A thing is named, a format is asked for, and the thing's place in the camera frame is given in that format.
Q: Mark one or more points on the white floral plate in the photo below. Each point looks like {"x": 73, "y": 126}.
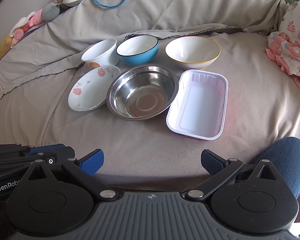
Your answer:
{"x": 90, "y": 91}

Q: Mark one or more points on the pink white plush toy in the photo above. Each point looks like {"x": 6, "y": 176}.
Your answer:
{"x": 25, "y": 23}

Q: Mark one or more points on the grey plush toy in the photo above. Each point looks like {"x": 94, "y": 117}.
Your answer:
{"x": 50, "y": 11}

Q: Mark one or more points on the white rainbow paper bowl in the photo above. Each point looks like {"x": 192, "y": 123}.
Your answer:
{"x": 101, "y": 54}

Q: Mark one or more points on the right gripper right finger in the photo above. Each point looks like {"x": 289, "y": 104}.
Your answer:
{"x": 222, "y": 172}

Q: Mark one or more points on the white yellow-rimmed bowl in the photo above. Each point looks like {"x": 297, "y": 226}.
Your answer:
{"x": 193, "y": 52}

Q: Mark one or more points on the beige sofa cover blanket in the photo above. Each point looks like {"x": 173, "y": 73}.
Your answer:
{"x": 37, "y": 74}

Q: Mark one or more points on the white red plastic tray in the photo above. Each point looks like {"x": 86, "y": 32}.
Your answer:
{"x": 199, "y": 108}

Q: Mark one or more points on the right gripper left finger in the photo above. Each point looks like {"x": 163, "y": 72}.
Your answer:
{"x": 81, "y": 172}

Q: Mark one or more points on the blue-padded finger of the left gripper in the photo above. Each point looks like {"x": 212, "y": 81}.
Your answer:
{"x": 35, "y": 150}

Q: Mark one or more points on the pink floral cloth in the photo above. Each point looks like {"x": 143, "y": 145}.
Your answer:
{"x": 284, "y": 44}

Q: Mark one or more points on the stainless steel bowl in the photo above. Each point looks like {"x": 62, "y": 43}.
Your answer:
{"x": 142, "y": 92}

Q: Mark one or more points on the blue enamel bowl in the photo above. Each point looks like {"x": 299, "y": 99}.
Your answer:
{"x": 138, "y": 50}

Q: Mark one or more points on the yellow plush toy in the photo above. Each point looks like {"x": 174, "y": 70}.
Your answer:
{"x": 5, "y": 45}

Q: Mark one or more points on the blue jeans knee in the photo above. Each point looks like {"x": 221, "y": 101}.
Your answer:
{"x": 285, "y": 155}

